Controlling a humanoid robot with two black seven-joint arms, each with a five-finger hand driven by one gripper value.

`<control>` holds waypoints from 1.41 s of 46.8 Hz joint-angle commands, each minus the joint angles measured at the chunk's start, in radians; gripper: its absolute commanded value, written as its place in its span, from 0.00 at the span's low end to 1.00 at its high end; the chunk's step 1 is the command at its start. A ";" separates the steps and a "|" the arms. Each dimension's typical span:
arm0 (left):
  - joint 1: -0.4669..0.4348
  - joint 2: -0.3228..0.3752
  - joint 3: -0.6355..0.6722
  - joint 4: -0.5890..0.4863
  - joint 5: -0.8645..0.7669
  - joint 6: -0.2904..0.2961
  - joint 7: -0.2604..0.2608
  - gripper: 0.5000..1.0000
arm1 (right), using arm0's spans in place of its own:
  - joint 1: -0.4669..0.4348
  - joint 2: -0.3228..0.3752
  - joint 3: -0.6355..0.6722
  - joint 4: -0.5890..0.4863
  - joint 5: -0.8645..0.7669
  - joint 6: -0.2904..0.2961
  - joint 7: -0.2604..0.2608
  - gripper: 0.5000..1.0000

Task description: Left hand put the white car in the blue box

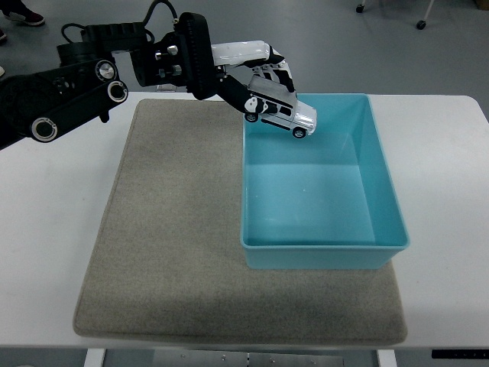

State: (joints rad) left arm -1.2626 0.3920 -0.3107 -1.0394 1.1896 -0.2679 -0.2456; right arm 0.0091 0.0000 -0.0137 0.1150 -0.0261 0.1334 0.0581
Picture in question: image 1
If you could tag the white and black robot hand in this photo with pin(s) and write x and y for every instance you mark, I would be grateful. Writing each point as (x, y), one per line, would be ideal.
(238, 53)

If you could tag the white toy car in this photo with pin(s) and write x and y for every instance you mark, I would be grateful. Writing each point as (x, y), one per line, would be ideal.
(290, 114)

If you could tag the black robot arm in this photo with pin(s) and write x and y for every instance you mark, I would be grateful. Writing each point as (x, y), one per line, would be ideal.
(84, 95)

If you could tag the light blue plastic box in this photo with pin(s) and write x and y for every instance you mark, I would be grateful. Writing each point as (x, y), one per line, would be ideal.
(309, 206)

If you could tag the brown cardboard box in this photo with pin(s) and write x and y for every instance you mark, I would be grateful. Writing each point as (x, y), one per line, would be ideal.
(482, 2)

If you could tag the silver floor outlet cover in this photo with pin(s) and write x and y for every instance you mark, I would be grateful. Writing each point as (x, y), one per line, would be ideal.
(167, 88)

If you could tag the black caster wheel with leg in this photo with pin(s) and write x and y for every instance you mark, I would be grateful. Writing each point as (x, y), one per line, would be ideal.
(421, 25)
(360, 7)

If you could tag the beige felt mat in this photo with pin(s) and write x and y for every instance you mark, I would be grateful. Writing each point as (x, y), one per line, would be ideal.
(168, 237)

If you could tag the person's foot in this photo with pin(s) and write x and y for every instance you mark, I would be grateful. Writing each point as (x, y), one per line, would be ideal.
(2, 35)
(23, 15)

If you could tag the grey metal plate with screws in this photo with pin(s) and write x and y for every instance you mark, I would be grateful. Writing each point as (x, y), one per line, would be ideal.
(248, 360)

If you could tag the white table leg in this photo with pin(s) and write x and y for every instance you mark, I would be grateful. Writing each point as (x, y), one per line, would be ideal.
(94, 358)
(386, 359)

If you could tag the black table control panel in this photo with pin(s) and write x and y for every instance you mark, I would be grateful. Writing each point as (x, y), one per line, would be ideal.
(460, 354)

